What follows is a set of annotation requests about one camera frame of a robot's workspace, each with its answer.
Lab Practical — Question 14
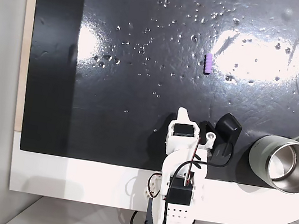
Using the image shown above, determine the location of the purple ribbed pen grip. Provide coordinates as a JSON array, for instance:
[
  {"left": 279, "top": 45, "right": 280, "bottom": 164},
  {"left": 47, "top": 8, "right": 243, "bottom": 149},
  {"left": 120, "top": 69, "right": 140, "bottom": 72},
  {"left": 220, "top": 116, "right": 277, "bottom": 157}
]
[{"left": 202, "top": 52, "right": 214, "bottom": 76}]

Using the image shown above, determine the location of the black glossy mat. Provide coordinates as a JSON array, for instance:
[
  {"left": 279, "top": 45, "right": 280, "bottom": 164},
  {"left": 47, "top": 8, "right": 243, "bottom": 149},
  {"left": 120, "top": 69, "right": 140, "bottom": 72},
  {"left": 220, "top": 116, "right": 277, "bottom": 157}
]
[{"left": 11, "top": 0, "right": 299, "bottom": 195}]

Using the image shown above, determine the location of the green steel mug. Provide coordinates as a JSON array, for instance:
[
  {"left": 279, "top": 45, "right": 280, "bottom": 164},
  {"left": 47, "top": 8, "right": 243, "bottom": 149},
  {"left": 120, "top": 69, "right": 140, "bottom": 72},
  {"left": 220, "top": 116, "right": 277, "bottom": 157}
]
[{"left": 243, "top": 122, "right": 299, "bottom": 195}]

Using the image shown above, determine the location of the light wooden board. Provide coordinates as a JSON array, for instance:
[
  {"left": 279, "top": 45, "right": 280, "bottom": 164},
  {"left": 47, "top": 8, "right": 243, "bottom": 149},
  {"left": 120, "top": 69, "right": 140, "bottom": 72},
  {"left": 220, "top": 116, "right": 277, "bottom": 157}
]
[{"left": 4, "top": 0, "right": 44, "bottom": 133}]

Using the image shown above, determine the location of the red and white motor wire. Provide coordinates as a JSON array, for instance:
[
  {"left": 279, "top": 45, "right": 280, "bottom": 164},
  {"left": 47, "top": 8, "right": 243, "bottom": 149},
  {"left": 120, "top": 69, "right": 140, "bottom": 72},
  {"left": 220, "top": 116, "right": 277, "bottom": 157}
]
[{"left": 184, "top": 143, "right": 201, "bottom": 188}]

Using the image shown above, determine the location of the thin black camera cable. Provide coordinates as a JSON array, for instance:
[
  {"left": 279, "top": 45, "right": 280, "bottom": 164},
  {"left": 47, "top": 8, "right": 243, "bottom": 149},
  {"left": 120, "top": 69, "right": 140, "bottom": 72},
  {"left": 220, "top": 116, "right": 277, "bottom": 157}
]
[{"left": 171, "top": 135, "right": 235, "bottom": 194}]

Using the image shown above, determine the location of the black oval camera box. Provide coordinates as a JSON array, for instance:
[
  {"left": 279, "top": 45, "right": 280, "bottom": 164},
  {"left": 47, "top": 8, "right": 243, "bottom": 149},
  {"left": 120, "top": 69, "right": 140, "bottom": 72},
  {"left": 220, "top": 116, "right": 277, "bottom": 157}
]
[{"left": 193, "top": 108, "right": 245, "bottom": 168}]

